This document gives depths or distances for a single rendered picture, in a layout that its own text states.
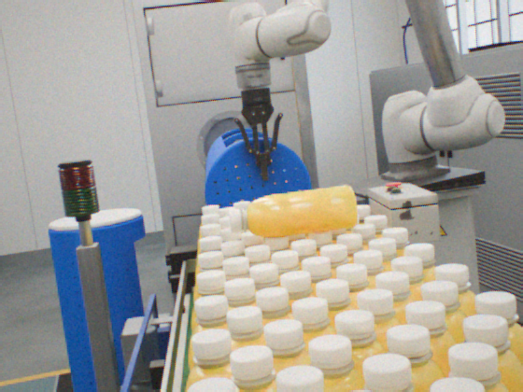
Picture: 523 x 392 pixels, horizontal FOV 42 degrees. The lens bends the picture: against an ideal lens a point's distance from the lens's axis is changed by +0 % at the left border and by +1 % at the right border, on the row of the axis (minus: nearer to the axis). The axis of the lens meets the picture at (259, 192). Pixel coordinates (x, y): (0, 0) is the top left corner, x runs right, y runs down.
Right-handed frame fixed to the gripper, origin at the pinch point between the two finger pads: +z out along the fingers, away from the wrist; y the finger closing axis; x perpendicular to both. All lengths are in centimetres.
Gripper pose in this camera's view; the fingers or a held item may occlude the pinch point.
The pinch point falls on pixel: (263, 166)
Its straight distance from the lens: 177.6
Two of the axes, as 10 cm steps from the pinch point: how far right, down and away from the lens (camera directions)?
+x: -0.8, -1.2, 9.9
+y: 9.9, -1.2, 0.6
